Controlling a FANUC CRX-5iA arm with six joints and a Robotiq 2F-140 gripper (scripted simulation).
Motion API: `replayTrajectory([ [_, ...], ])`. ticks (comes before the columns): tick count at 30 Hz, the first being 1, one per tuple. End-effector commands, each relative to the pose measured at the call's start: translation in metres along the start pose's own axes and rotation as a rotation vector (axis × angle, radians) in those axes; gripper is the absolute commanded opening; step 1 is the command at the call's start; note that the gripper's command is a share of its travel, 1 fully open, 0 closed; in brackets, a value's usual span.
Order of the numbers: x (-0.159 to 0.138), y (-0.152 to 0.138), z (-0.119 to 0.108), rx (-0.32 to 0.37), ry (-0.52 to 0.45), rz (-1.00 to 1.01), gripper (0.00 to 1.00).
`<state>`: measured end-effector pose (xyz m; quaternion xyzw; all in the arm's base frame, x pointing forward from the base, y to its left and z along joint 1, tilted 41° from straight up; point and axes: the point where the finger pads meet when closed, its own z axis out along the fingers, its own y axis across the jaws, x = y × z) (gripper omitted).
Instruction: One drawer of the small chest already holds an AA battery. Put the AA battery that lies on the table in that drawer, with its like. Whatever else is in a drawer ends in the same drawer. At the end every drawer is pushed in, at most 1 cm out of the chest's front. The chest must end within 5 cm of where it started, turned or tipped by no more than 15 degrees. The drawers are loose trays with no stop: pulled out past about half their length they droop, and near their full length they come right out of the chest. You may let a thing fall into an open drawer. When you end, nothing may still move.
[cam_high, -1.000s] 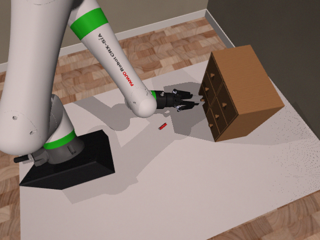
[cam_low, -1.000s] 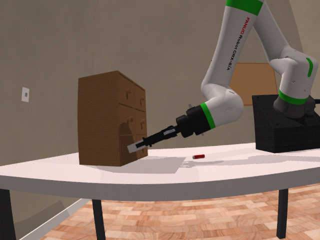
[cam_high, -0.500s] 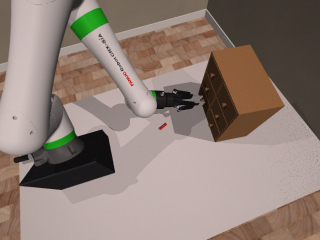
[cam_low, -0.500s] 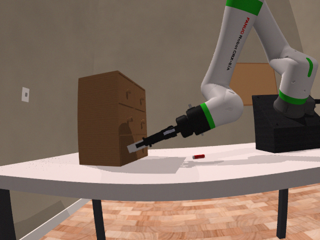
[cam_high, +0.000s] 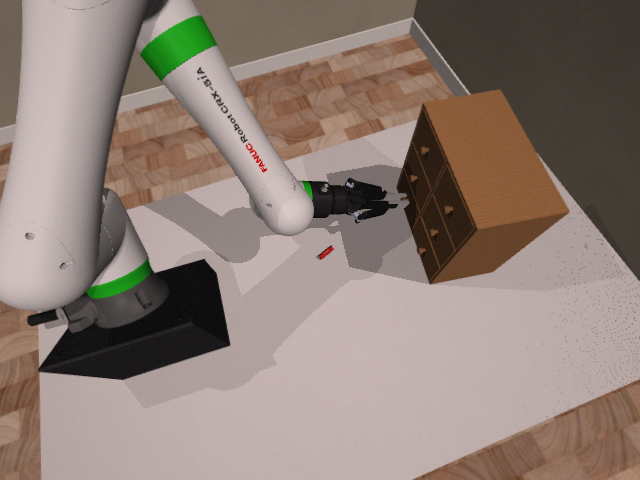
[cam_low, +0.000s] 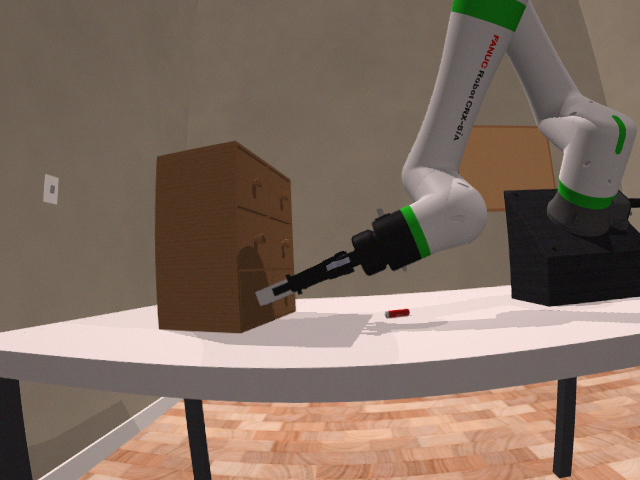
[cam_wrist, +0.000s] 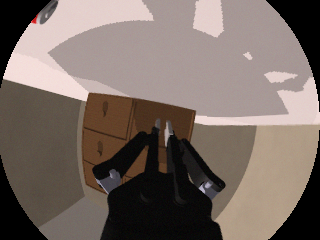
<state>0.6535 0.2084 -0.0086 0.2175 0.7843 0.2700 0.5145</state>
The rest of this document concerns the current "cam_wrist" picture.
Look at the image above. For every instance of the brown wooden chest of drawers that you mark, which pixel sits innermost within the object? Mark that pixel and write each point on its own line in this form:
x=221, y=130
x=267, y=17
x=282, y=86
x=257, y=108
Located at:
x=130, y=125

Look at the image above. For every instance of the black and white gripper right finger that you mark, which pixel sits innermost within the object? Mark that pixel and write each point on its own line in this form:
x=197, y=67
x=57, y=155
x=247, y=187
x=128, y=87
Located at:
x=199, y=172

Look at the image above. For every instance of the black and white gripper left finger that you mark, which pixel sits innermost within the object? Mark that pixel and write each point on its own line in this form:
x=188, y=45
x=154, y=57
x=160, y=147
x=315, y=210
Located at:
x=108, y=174

